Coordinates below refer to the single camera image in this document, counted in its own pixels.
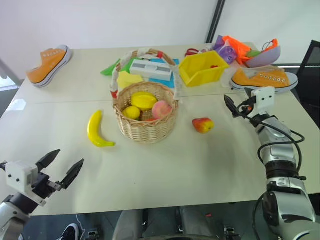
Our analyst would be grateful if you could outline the white grey rectangular box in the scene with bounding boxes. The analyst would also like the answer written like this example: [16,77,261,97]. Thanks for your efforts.
[129,58,174,82]

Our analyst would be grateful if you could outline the blue sheet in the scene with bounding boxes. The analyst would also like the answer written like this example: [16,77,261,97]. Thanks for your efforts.
[149,57,181,88]

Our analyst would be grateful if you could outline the wicker basket with handle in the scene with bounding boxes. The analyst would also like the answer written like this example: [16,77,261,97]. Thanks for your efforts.
[109,47,181,144]

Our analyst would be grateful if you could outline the purple plastic toy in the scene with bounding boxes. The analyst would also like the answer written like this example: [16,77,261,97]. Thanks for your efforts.
[212,34,238,65]

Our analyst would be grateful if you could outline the black white-soled shoe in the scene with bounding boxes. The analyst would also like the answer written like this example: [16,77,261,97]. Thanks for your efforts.
[60,222,81,240]

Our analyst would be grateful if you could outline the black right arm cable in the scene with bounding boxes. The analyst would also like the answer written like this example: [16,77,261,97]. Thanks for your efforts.
[237,102,307,181]

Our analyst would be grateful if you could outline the purple plastic bowl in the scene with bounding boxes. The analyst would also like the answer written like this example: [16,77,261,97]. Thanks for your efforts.
[245,44,282,69]

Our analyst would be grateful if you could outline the green sheet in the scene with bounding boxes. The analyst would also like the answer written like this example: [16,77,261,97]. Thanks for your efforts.
[100,57,122,77]

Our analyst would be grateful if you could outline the red yellow apple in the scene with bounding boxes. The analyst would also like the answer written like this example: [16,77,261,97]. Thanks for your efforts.
[191,117,215,135]

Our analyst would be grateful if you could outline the pink peach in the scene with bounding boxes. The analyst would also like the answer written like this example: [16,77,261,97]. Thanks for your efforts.
[151,100,173,121]

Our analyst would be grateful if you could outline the yellow banana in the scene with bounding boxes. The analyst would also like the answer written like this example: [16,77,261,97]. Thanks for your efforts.
[86,109,117,148]

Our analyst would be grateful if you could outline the dark window frame post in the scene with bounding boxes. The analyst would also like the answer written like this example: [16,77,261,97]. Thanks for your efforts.
[204,0,227,44]

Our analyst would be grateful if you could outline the yellow sheet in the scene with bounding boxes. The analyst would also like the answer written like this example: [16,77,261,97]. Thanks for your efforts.
[117,70,145,89]

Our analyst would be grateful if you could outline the yellow lemon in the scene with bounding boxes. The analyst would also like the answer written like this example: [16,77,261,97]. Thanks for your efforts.
[122,105,142,121]

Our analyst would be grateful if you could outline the yellow plastic storage bin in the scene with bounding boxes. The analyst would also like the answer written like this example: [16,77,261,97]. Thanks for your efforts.
[178,50,230,88]

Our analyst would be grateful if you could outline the grey rounded leg shape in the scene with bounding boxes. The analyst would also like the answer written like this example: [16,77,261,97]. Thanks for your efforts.
[179,206,221,240]
[112,209,151,240]

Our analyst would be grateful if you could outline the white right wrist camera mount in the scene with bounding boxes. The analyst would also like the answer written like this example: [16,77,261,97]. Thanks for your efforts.
[250,86,276,111]

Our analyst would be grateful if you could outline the orange canvas sneaker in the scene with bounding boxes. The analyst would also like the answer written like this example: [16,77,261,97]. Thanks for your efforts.
[230,67,299,95]
[26,44,74,88]

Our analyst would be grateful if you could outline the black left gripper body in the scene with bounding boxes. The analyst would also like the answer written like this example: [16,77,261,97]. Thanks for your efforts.
[30,171,64,201]

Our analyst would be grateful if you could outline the red scissors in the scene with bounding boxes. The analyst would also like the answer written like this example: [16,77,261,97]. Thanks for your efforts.
[184,47,201,58]

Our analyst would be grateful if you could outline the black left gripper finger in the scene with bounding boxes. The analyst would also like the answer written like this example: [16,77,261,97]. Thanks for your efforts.
[60,158,85,190]
[35,149,62,174]

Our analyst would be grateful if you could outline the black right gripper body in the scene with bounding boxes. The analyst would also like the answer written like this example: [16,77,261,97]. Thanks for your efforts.
[236,95,259,118]

